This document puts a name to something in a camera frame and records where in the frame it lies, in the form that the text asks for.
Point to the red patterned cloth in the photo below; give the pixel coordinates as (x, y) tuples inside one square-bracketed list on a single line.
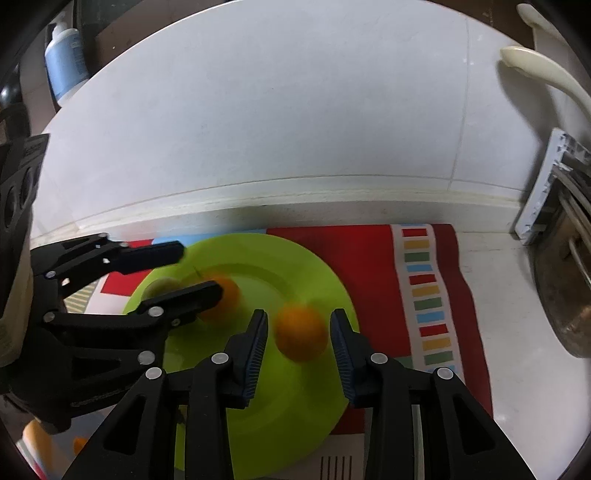
[(369, 263)]

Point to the green round fruit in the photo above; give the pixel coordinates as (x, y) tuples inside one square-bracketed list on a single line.
[(159, 288)]

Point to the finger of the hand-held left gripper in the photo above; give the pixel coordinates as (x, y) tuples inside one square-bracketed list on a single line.
[(147, 254), (184, 302)]

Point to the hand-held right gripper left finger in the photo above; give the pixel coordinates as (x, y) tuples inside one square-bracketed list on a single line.
[(253, 355)]

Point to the blue white pump bottle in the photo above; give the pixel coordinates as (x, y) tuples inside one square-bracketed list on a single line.
[(64, 60)]

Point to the orange plastic object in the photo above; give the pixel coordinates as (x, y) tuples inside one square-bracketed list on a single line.
[(39, 445)]

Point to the white plastic rack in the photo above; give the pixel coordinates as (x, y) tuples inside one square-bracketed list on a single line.
[(542, 184)]

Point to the orange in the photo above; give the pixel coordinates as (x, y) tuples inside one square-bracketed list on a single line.
[(300, 334), (232, 295)]

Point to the green plate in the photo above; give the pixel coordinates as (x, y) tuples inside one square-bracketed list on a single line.
[(272, 263)]

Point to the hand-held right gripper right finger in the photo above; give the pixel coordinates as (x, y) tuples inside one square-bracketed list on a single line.
[(342, 357)]

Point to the metal pot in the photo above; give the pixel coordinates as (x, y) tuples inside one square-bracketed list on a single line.
[(561, 286)]

